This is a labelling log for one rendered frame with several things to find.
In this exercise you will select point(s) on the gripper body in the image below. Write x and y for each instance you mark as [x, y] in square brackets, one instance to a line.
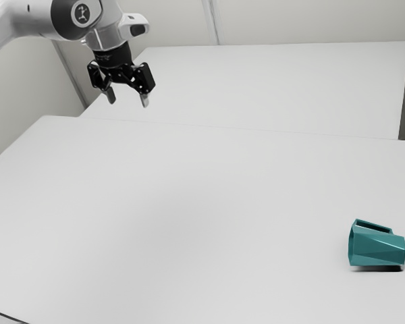
[113, 62]

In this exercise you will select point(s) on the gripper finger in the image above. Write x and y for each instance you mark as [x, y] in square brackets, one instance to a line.
[143, 81]
[99, 79]

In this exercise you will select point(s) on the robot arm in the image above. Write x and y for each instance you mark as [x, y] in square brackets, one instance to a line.
[37, 23]

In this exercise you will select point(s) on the teal faceted mug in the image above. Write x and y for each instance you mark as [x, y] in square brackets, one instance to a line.
[378, 248]

